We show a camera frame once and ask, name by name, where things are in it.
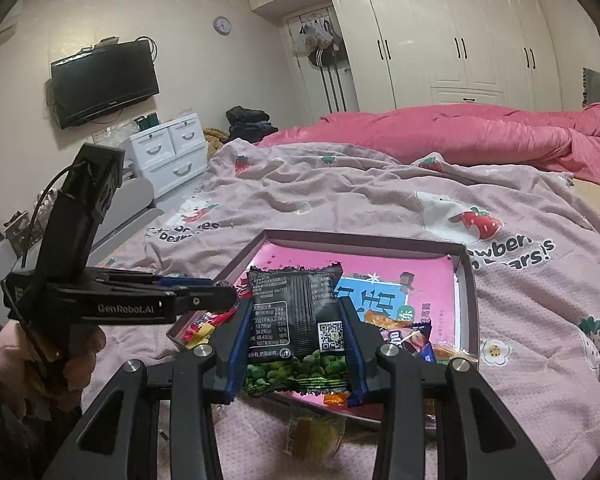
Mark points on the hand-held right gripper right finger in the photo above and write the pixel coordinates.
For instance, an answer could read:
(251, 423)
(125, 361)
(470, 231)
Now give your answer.
(352, 355)

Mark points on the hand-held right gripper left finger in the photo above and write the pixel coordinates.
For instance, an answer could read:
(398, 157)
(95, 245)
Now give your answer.
(237, 350)

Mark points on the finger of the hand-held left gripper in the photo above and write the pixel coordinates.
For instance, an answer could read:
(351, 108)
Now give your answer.
(180, 281)
(205, 300)

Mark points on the yellow snack packet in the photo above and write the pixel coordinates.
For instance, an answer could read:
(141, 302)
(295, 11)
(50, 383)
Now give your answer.
(202, 336)

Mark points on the black green pea snack packet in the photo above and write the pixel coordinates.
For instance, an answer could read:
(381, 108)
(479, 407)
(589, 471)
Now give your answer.
(295, 320)

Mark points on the pink book box tray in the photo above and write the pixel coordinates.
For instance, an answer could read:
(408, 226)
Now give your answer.
(469, 310)

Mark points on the person's left forearm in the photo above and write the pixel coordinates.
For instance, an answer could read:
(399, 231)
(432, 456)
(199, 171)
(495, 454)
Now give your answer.
(15, 360)

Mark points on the person's left hand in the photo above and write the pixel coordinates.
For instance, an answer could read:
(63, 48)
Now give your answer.
(82, 367)

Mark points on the red cartoon snack packet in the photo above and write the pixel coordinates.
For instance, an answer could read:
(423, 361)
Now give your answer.
(215, 319)

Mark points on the blue cookie packet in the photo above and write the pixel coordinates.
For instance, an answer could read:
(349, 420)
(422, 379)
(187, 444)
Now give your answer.
(395, 336)

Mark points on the small orange candy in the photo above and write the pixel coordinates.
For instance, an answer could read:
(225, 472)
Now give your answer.
(336, 399)

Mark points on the clear yellow cake packet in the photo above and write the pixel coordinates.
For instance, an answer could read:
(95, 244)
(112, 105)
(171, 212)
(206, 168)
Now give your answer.
(312, 435)

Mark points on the white rounded furniture panel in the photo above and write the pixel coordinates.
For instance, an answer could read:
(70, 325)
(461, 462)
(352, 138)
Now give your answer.
(130, 205)

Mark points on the orange snack packet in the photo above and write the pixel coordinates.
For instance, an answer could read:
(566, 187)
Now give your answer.
(447, 351)

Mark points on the white drawer cabinet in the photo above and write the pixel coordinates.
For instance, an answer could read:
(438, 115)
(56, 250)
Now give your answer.
(172, 160)

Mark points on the brown plush toy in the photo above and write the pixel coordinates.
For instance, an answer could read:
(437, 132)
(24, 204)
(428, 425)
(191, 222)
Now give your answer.
(215, 140)

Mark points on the strawberry print pink blanket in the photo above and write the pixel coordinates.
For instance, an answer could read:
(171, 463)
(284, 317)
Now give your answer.
(355, 195)

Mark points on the green containers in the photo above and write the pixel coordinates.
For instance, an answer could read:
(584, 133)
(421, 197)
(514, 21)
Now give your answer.
(147, 121)

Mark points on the pile of dark clothes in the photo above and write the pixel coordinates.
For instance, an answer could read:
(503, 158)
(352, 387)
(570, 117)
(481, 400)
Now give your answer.
(247, 120)

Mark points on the pink quilt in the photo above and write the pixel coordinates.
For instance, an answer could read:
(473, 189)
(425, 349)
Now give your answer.
(455, 135)

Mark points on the hanging clothes and bags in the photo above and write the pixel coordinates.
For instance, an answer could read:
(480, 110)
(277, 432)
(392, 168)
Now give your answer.
(320, 40)

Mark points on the white wardrobe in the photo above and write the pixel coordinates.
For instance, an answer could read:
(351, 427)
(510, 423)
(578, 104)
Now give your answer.
(430, 35)

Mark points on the black wall television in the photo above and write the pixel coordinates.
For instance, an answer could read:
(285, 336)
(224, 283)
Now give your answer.
(105, 82)

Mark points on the round wall clock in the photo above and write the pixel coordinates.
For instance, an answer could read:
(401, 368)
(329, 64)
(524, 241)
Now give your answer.
(222, 25)

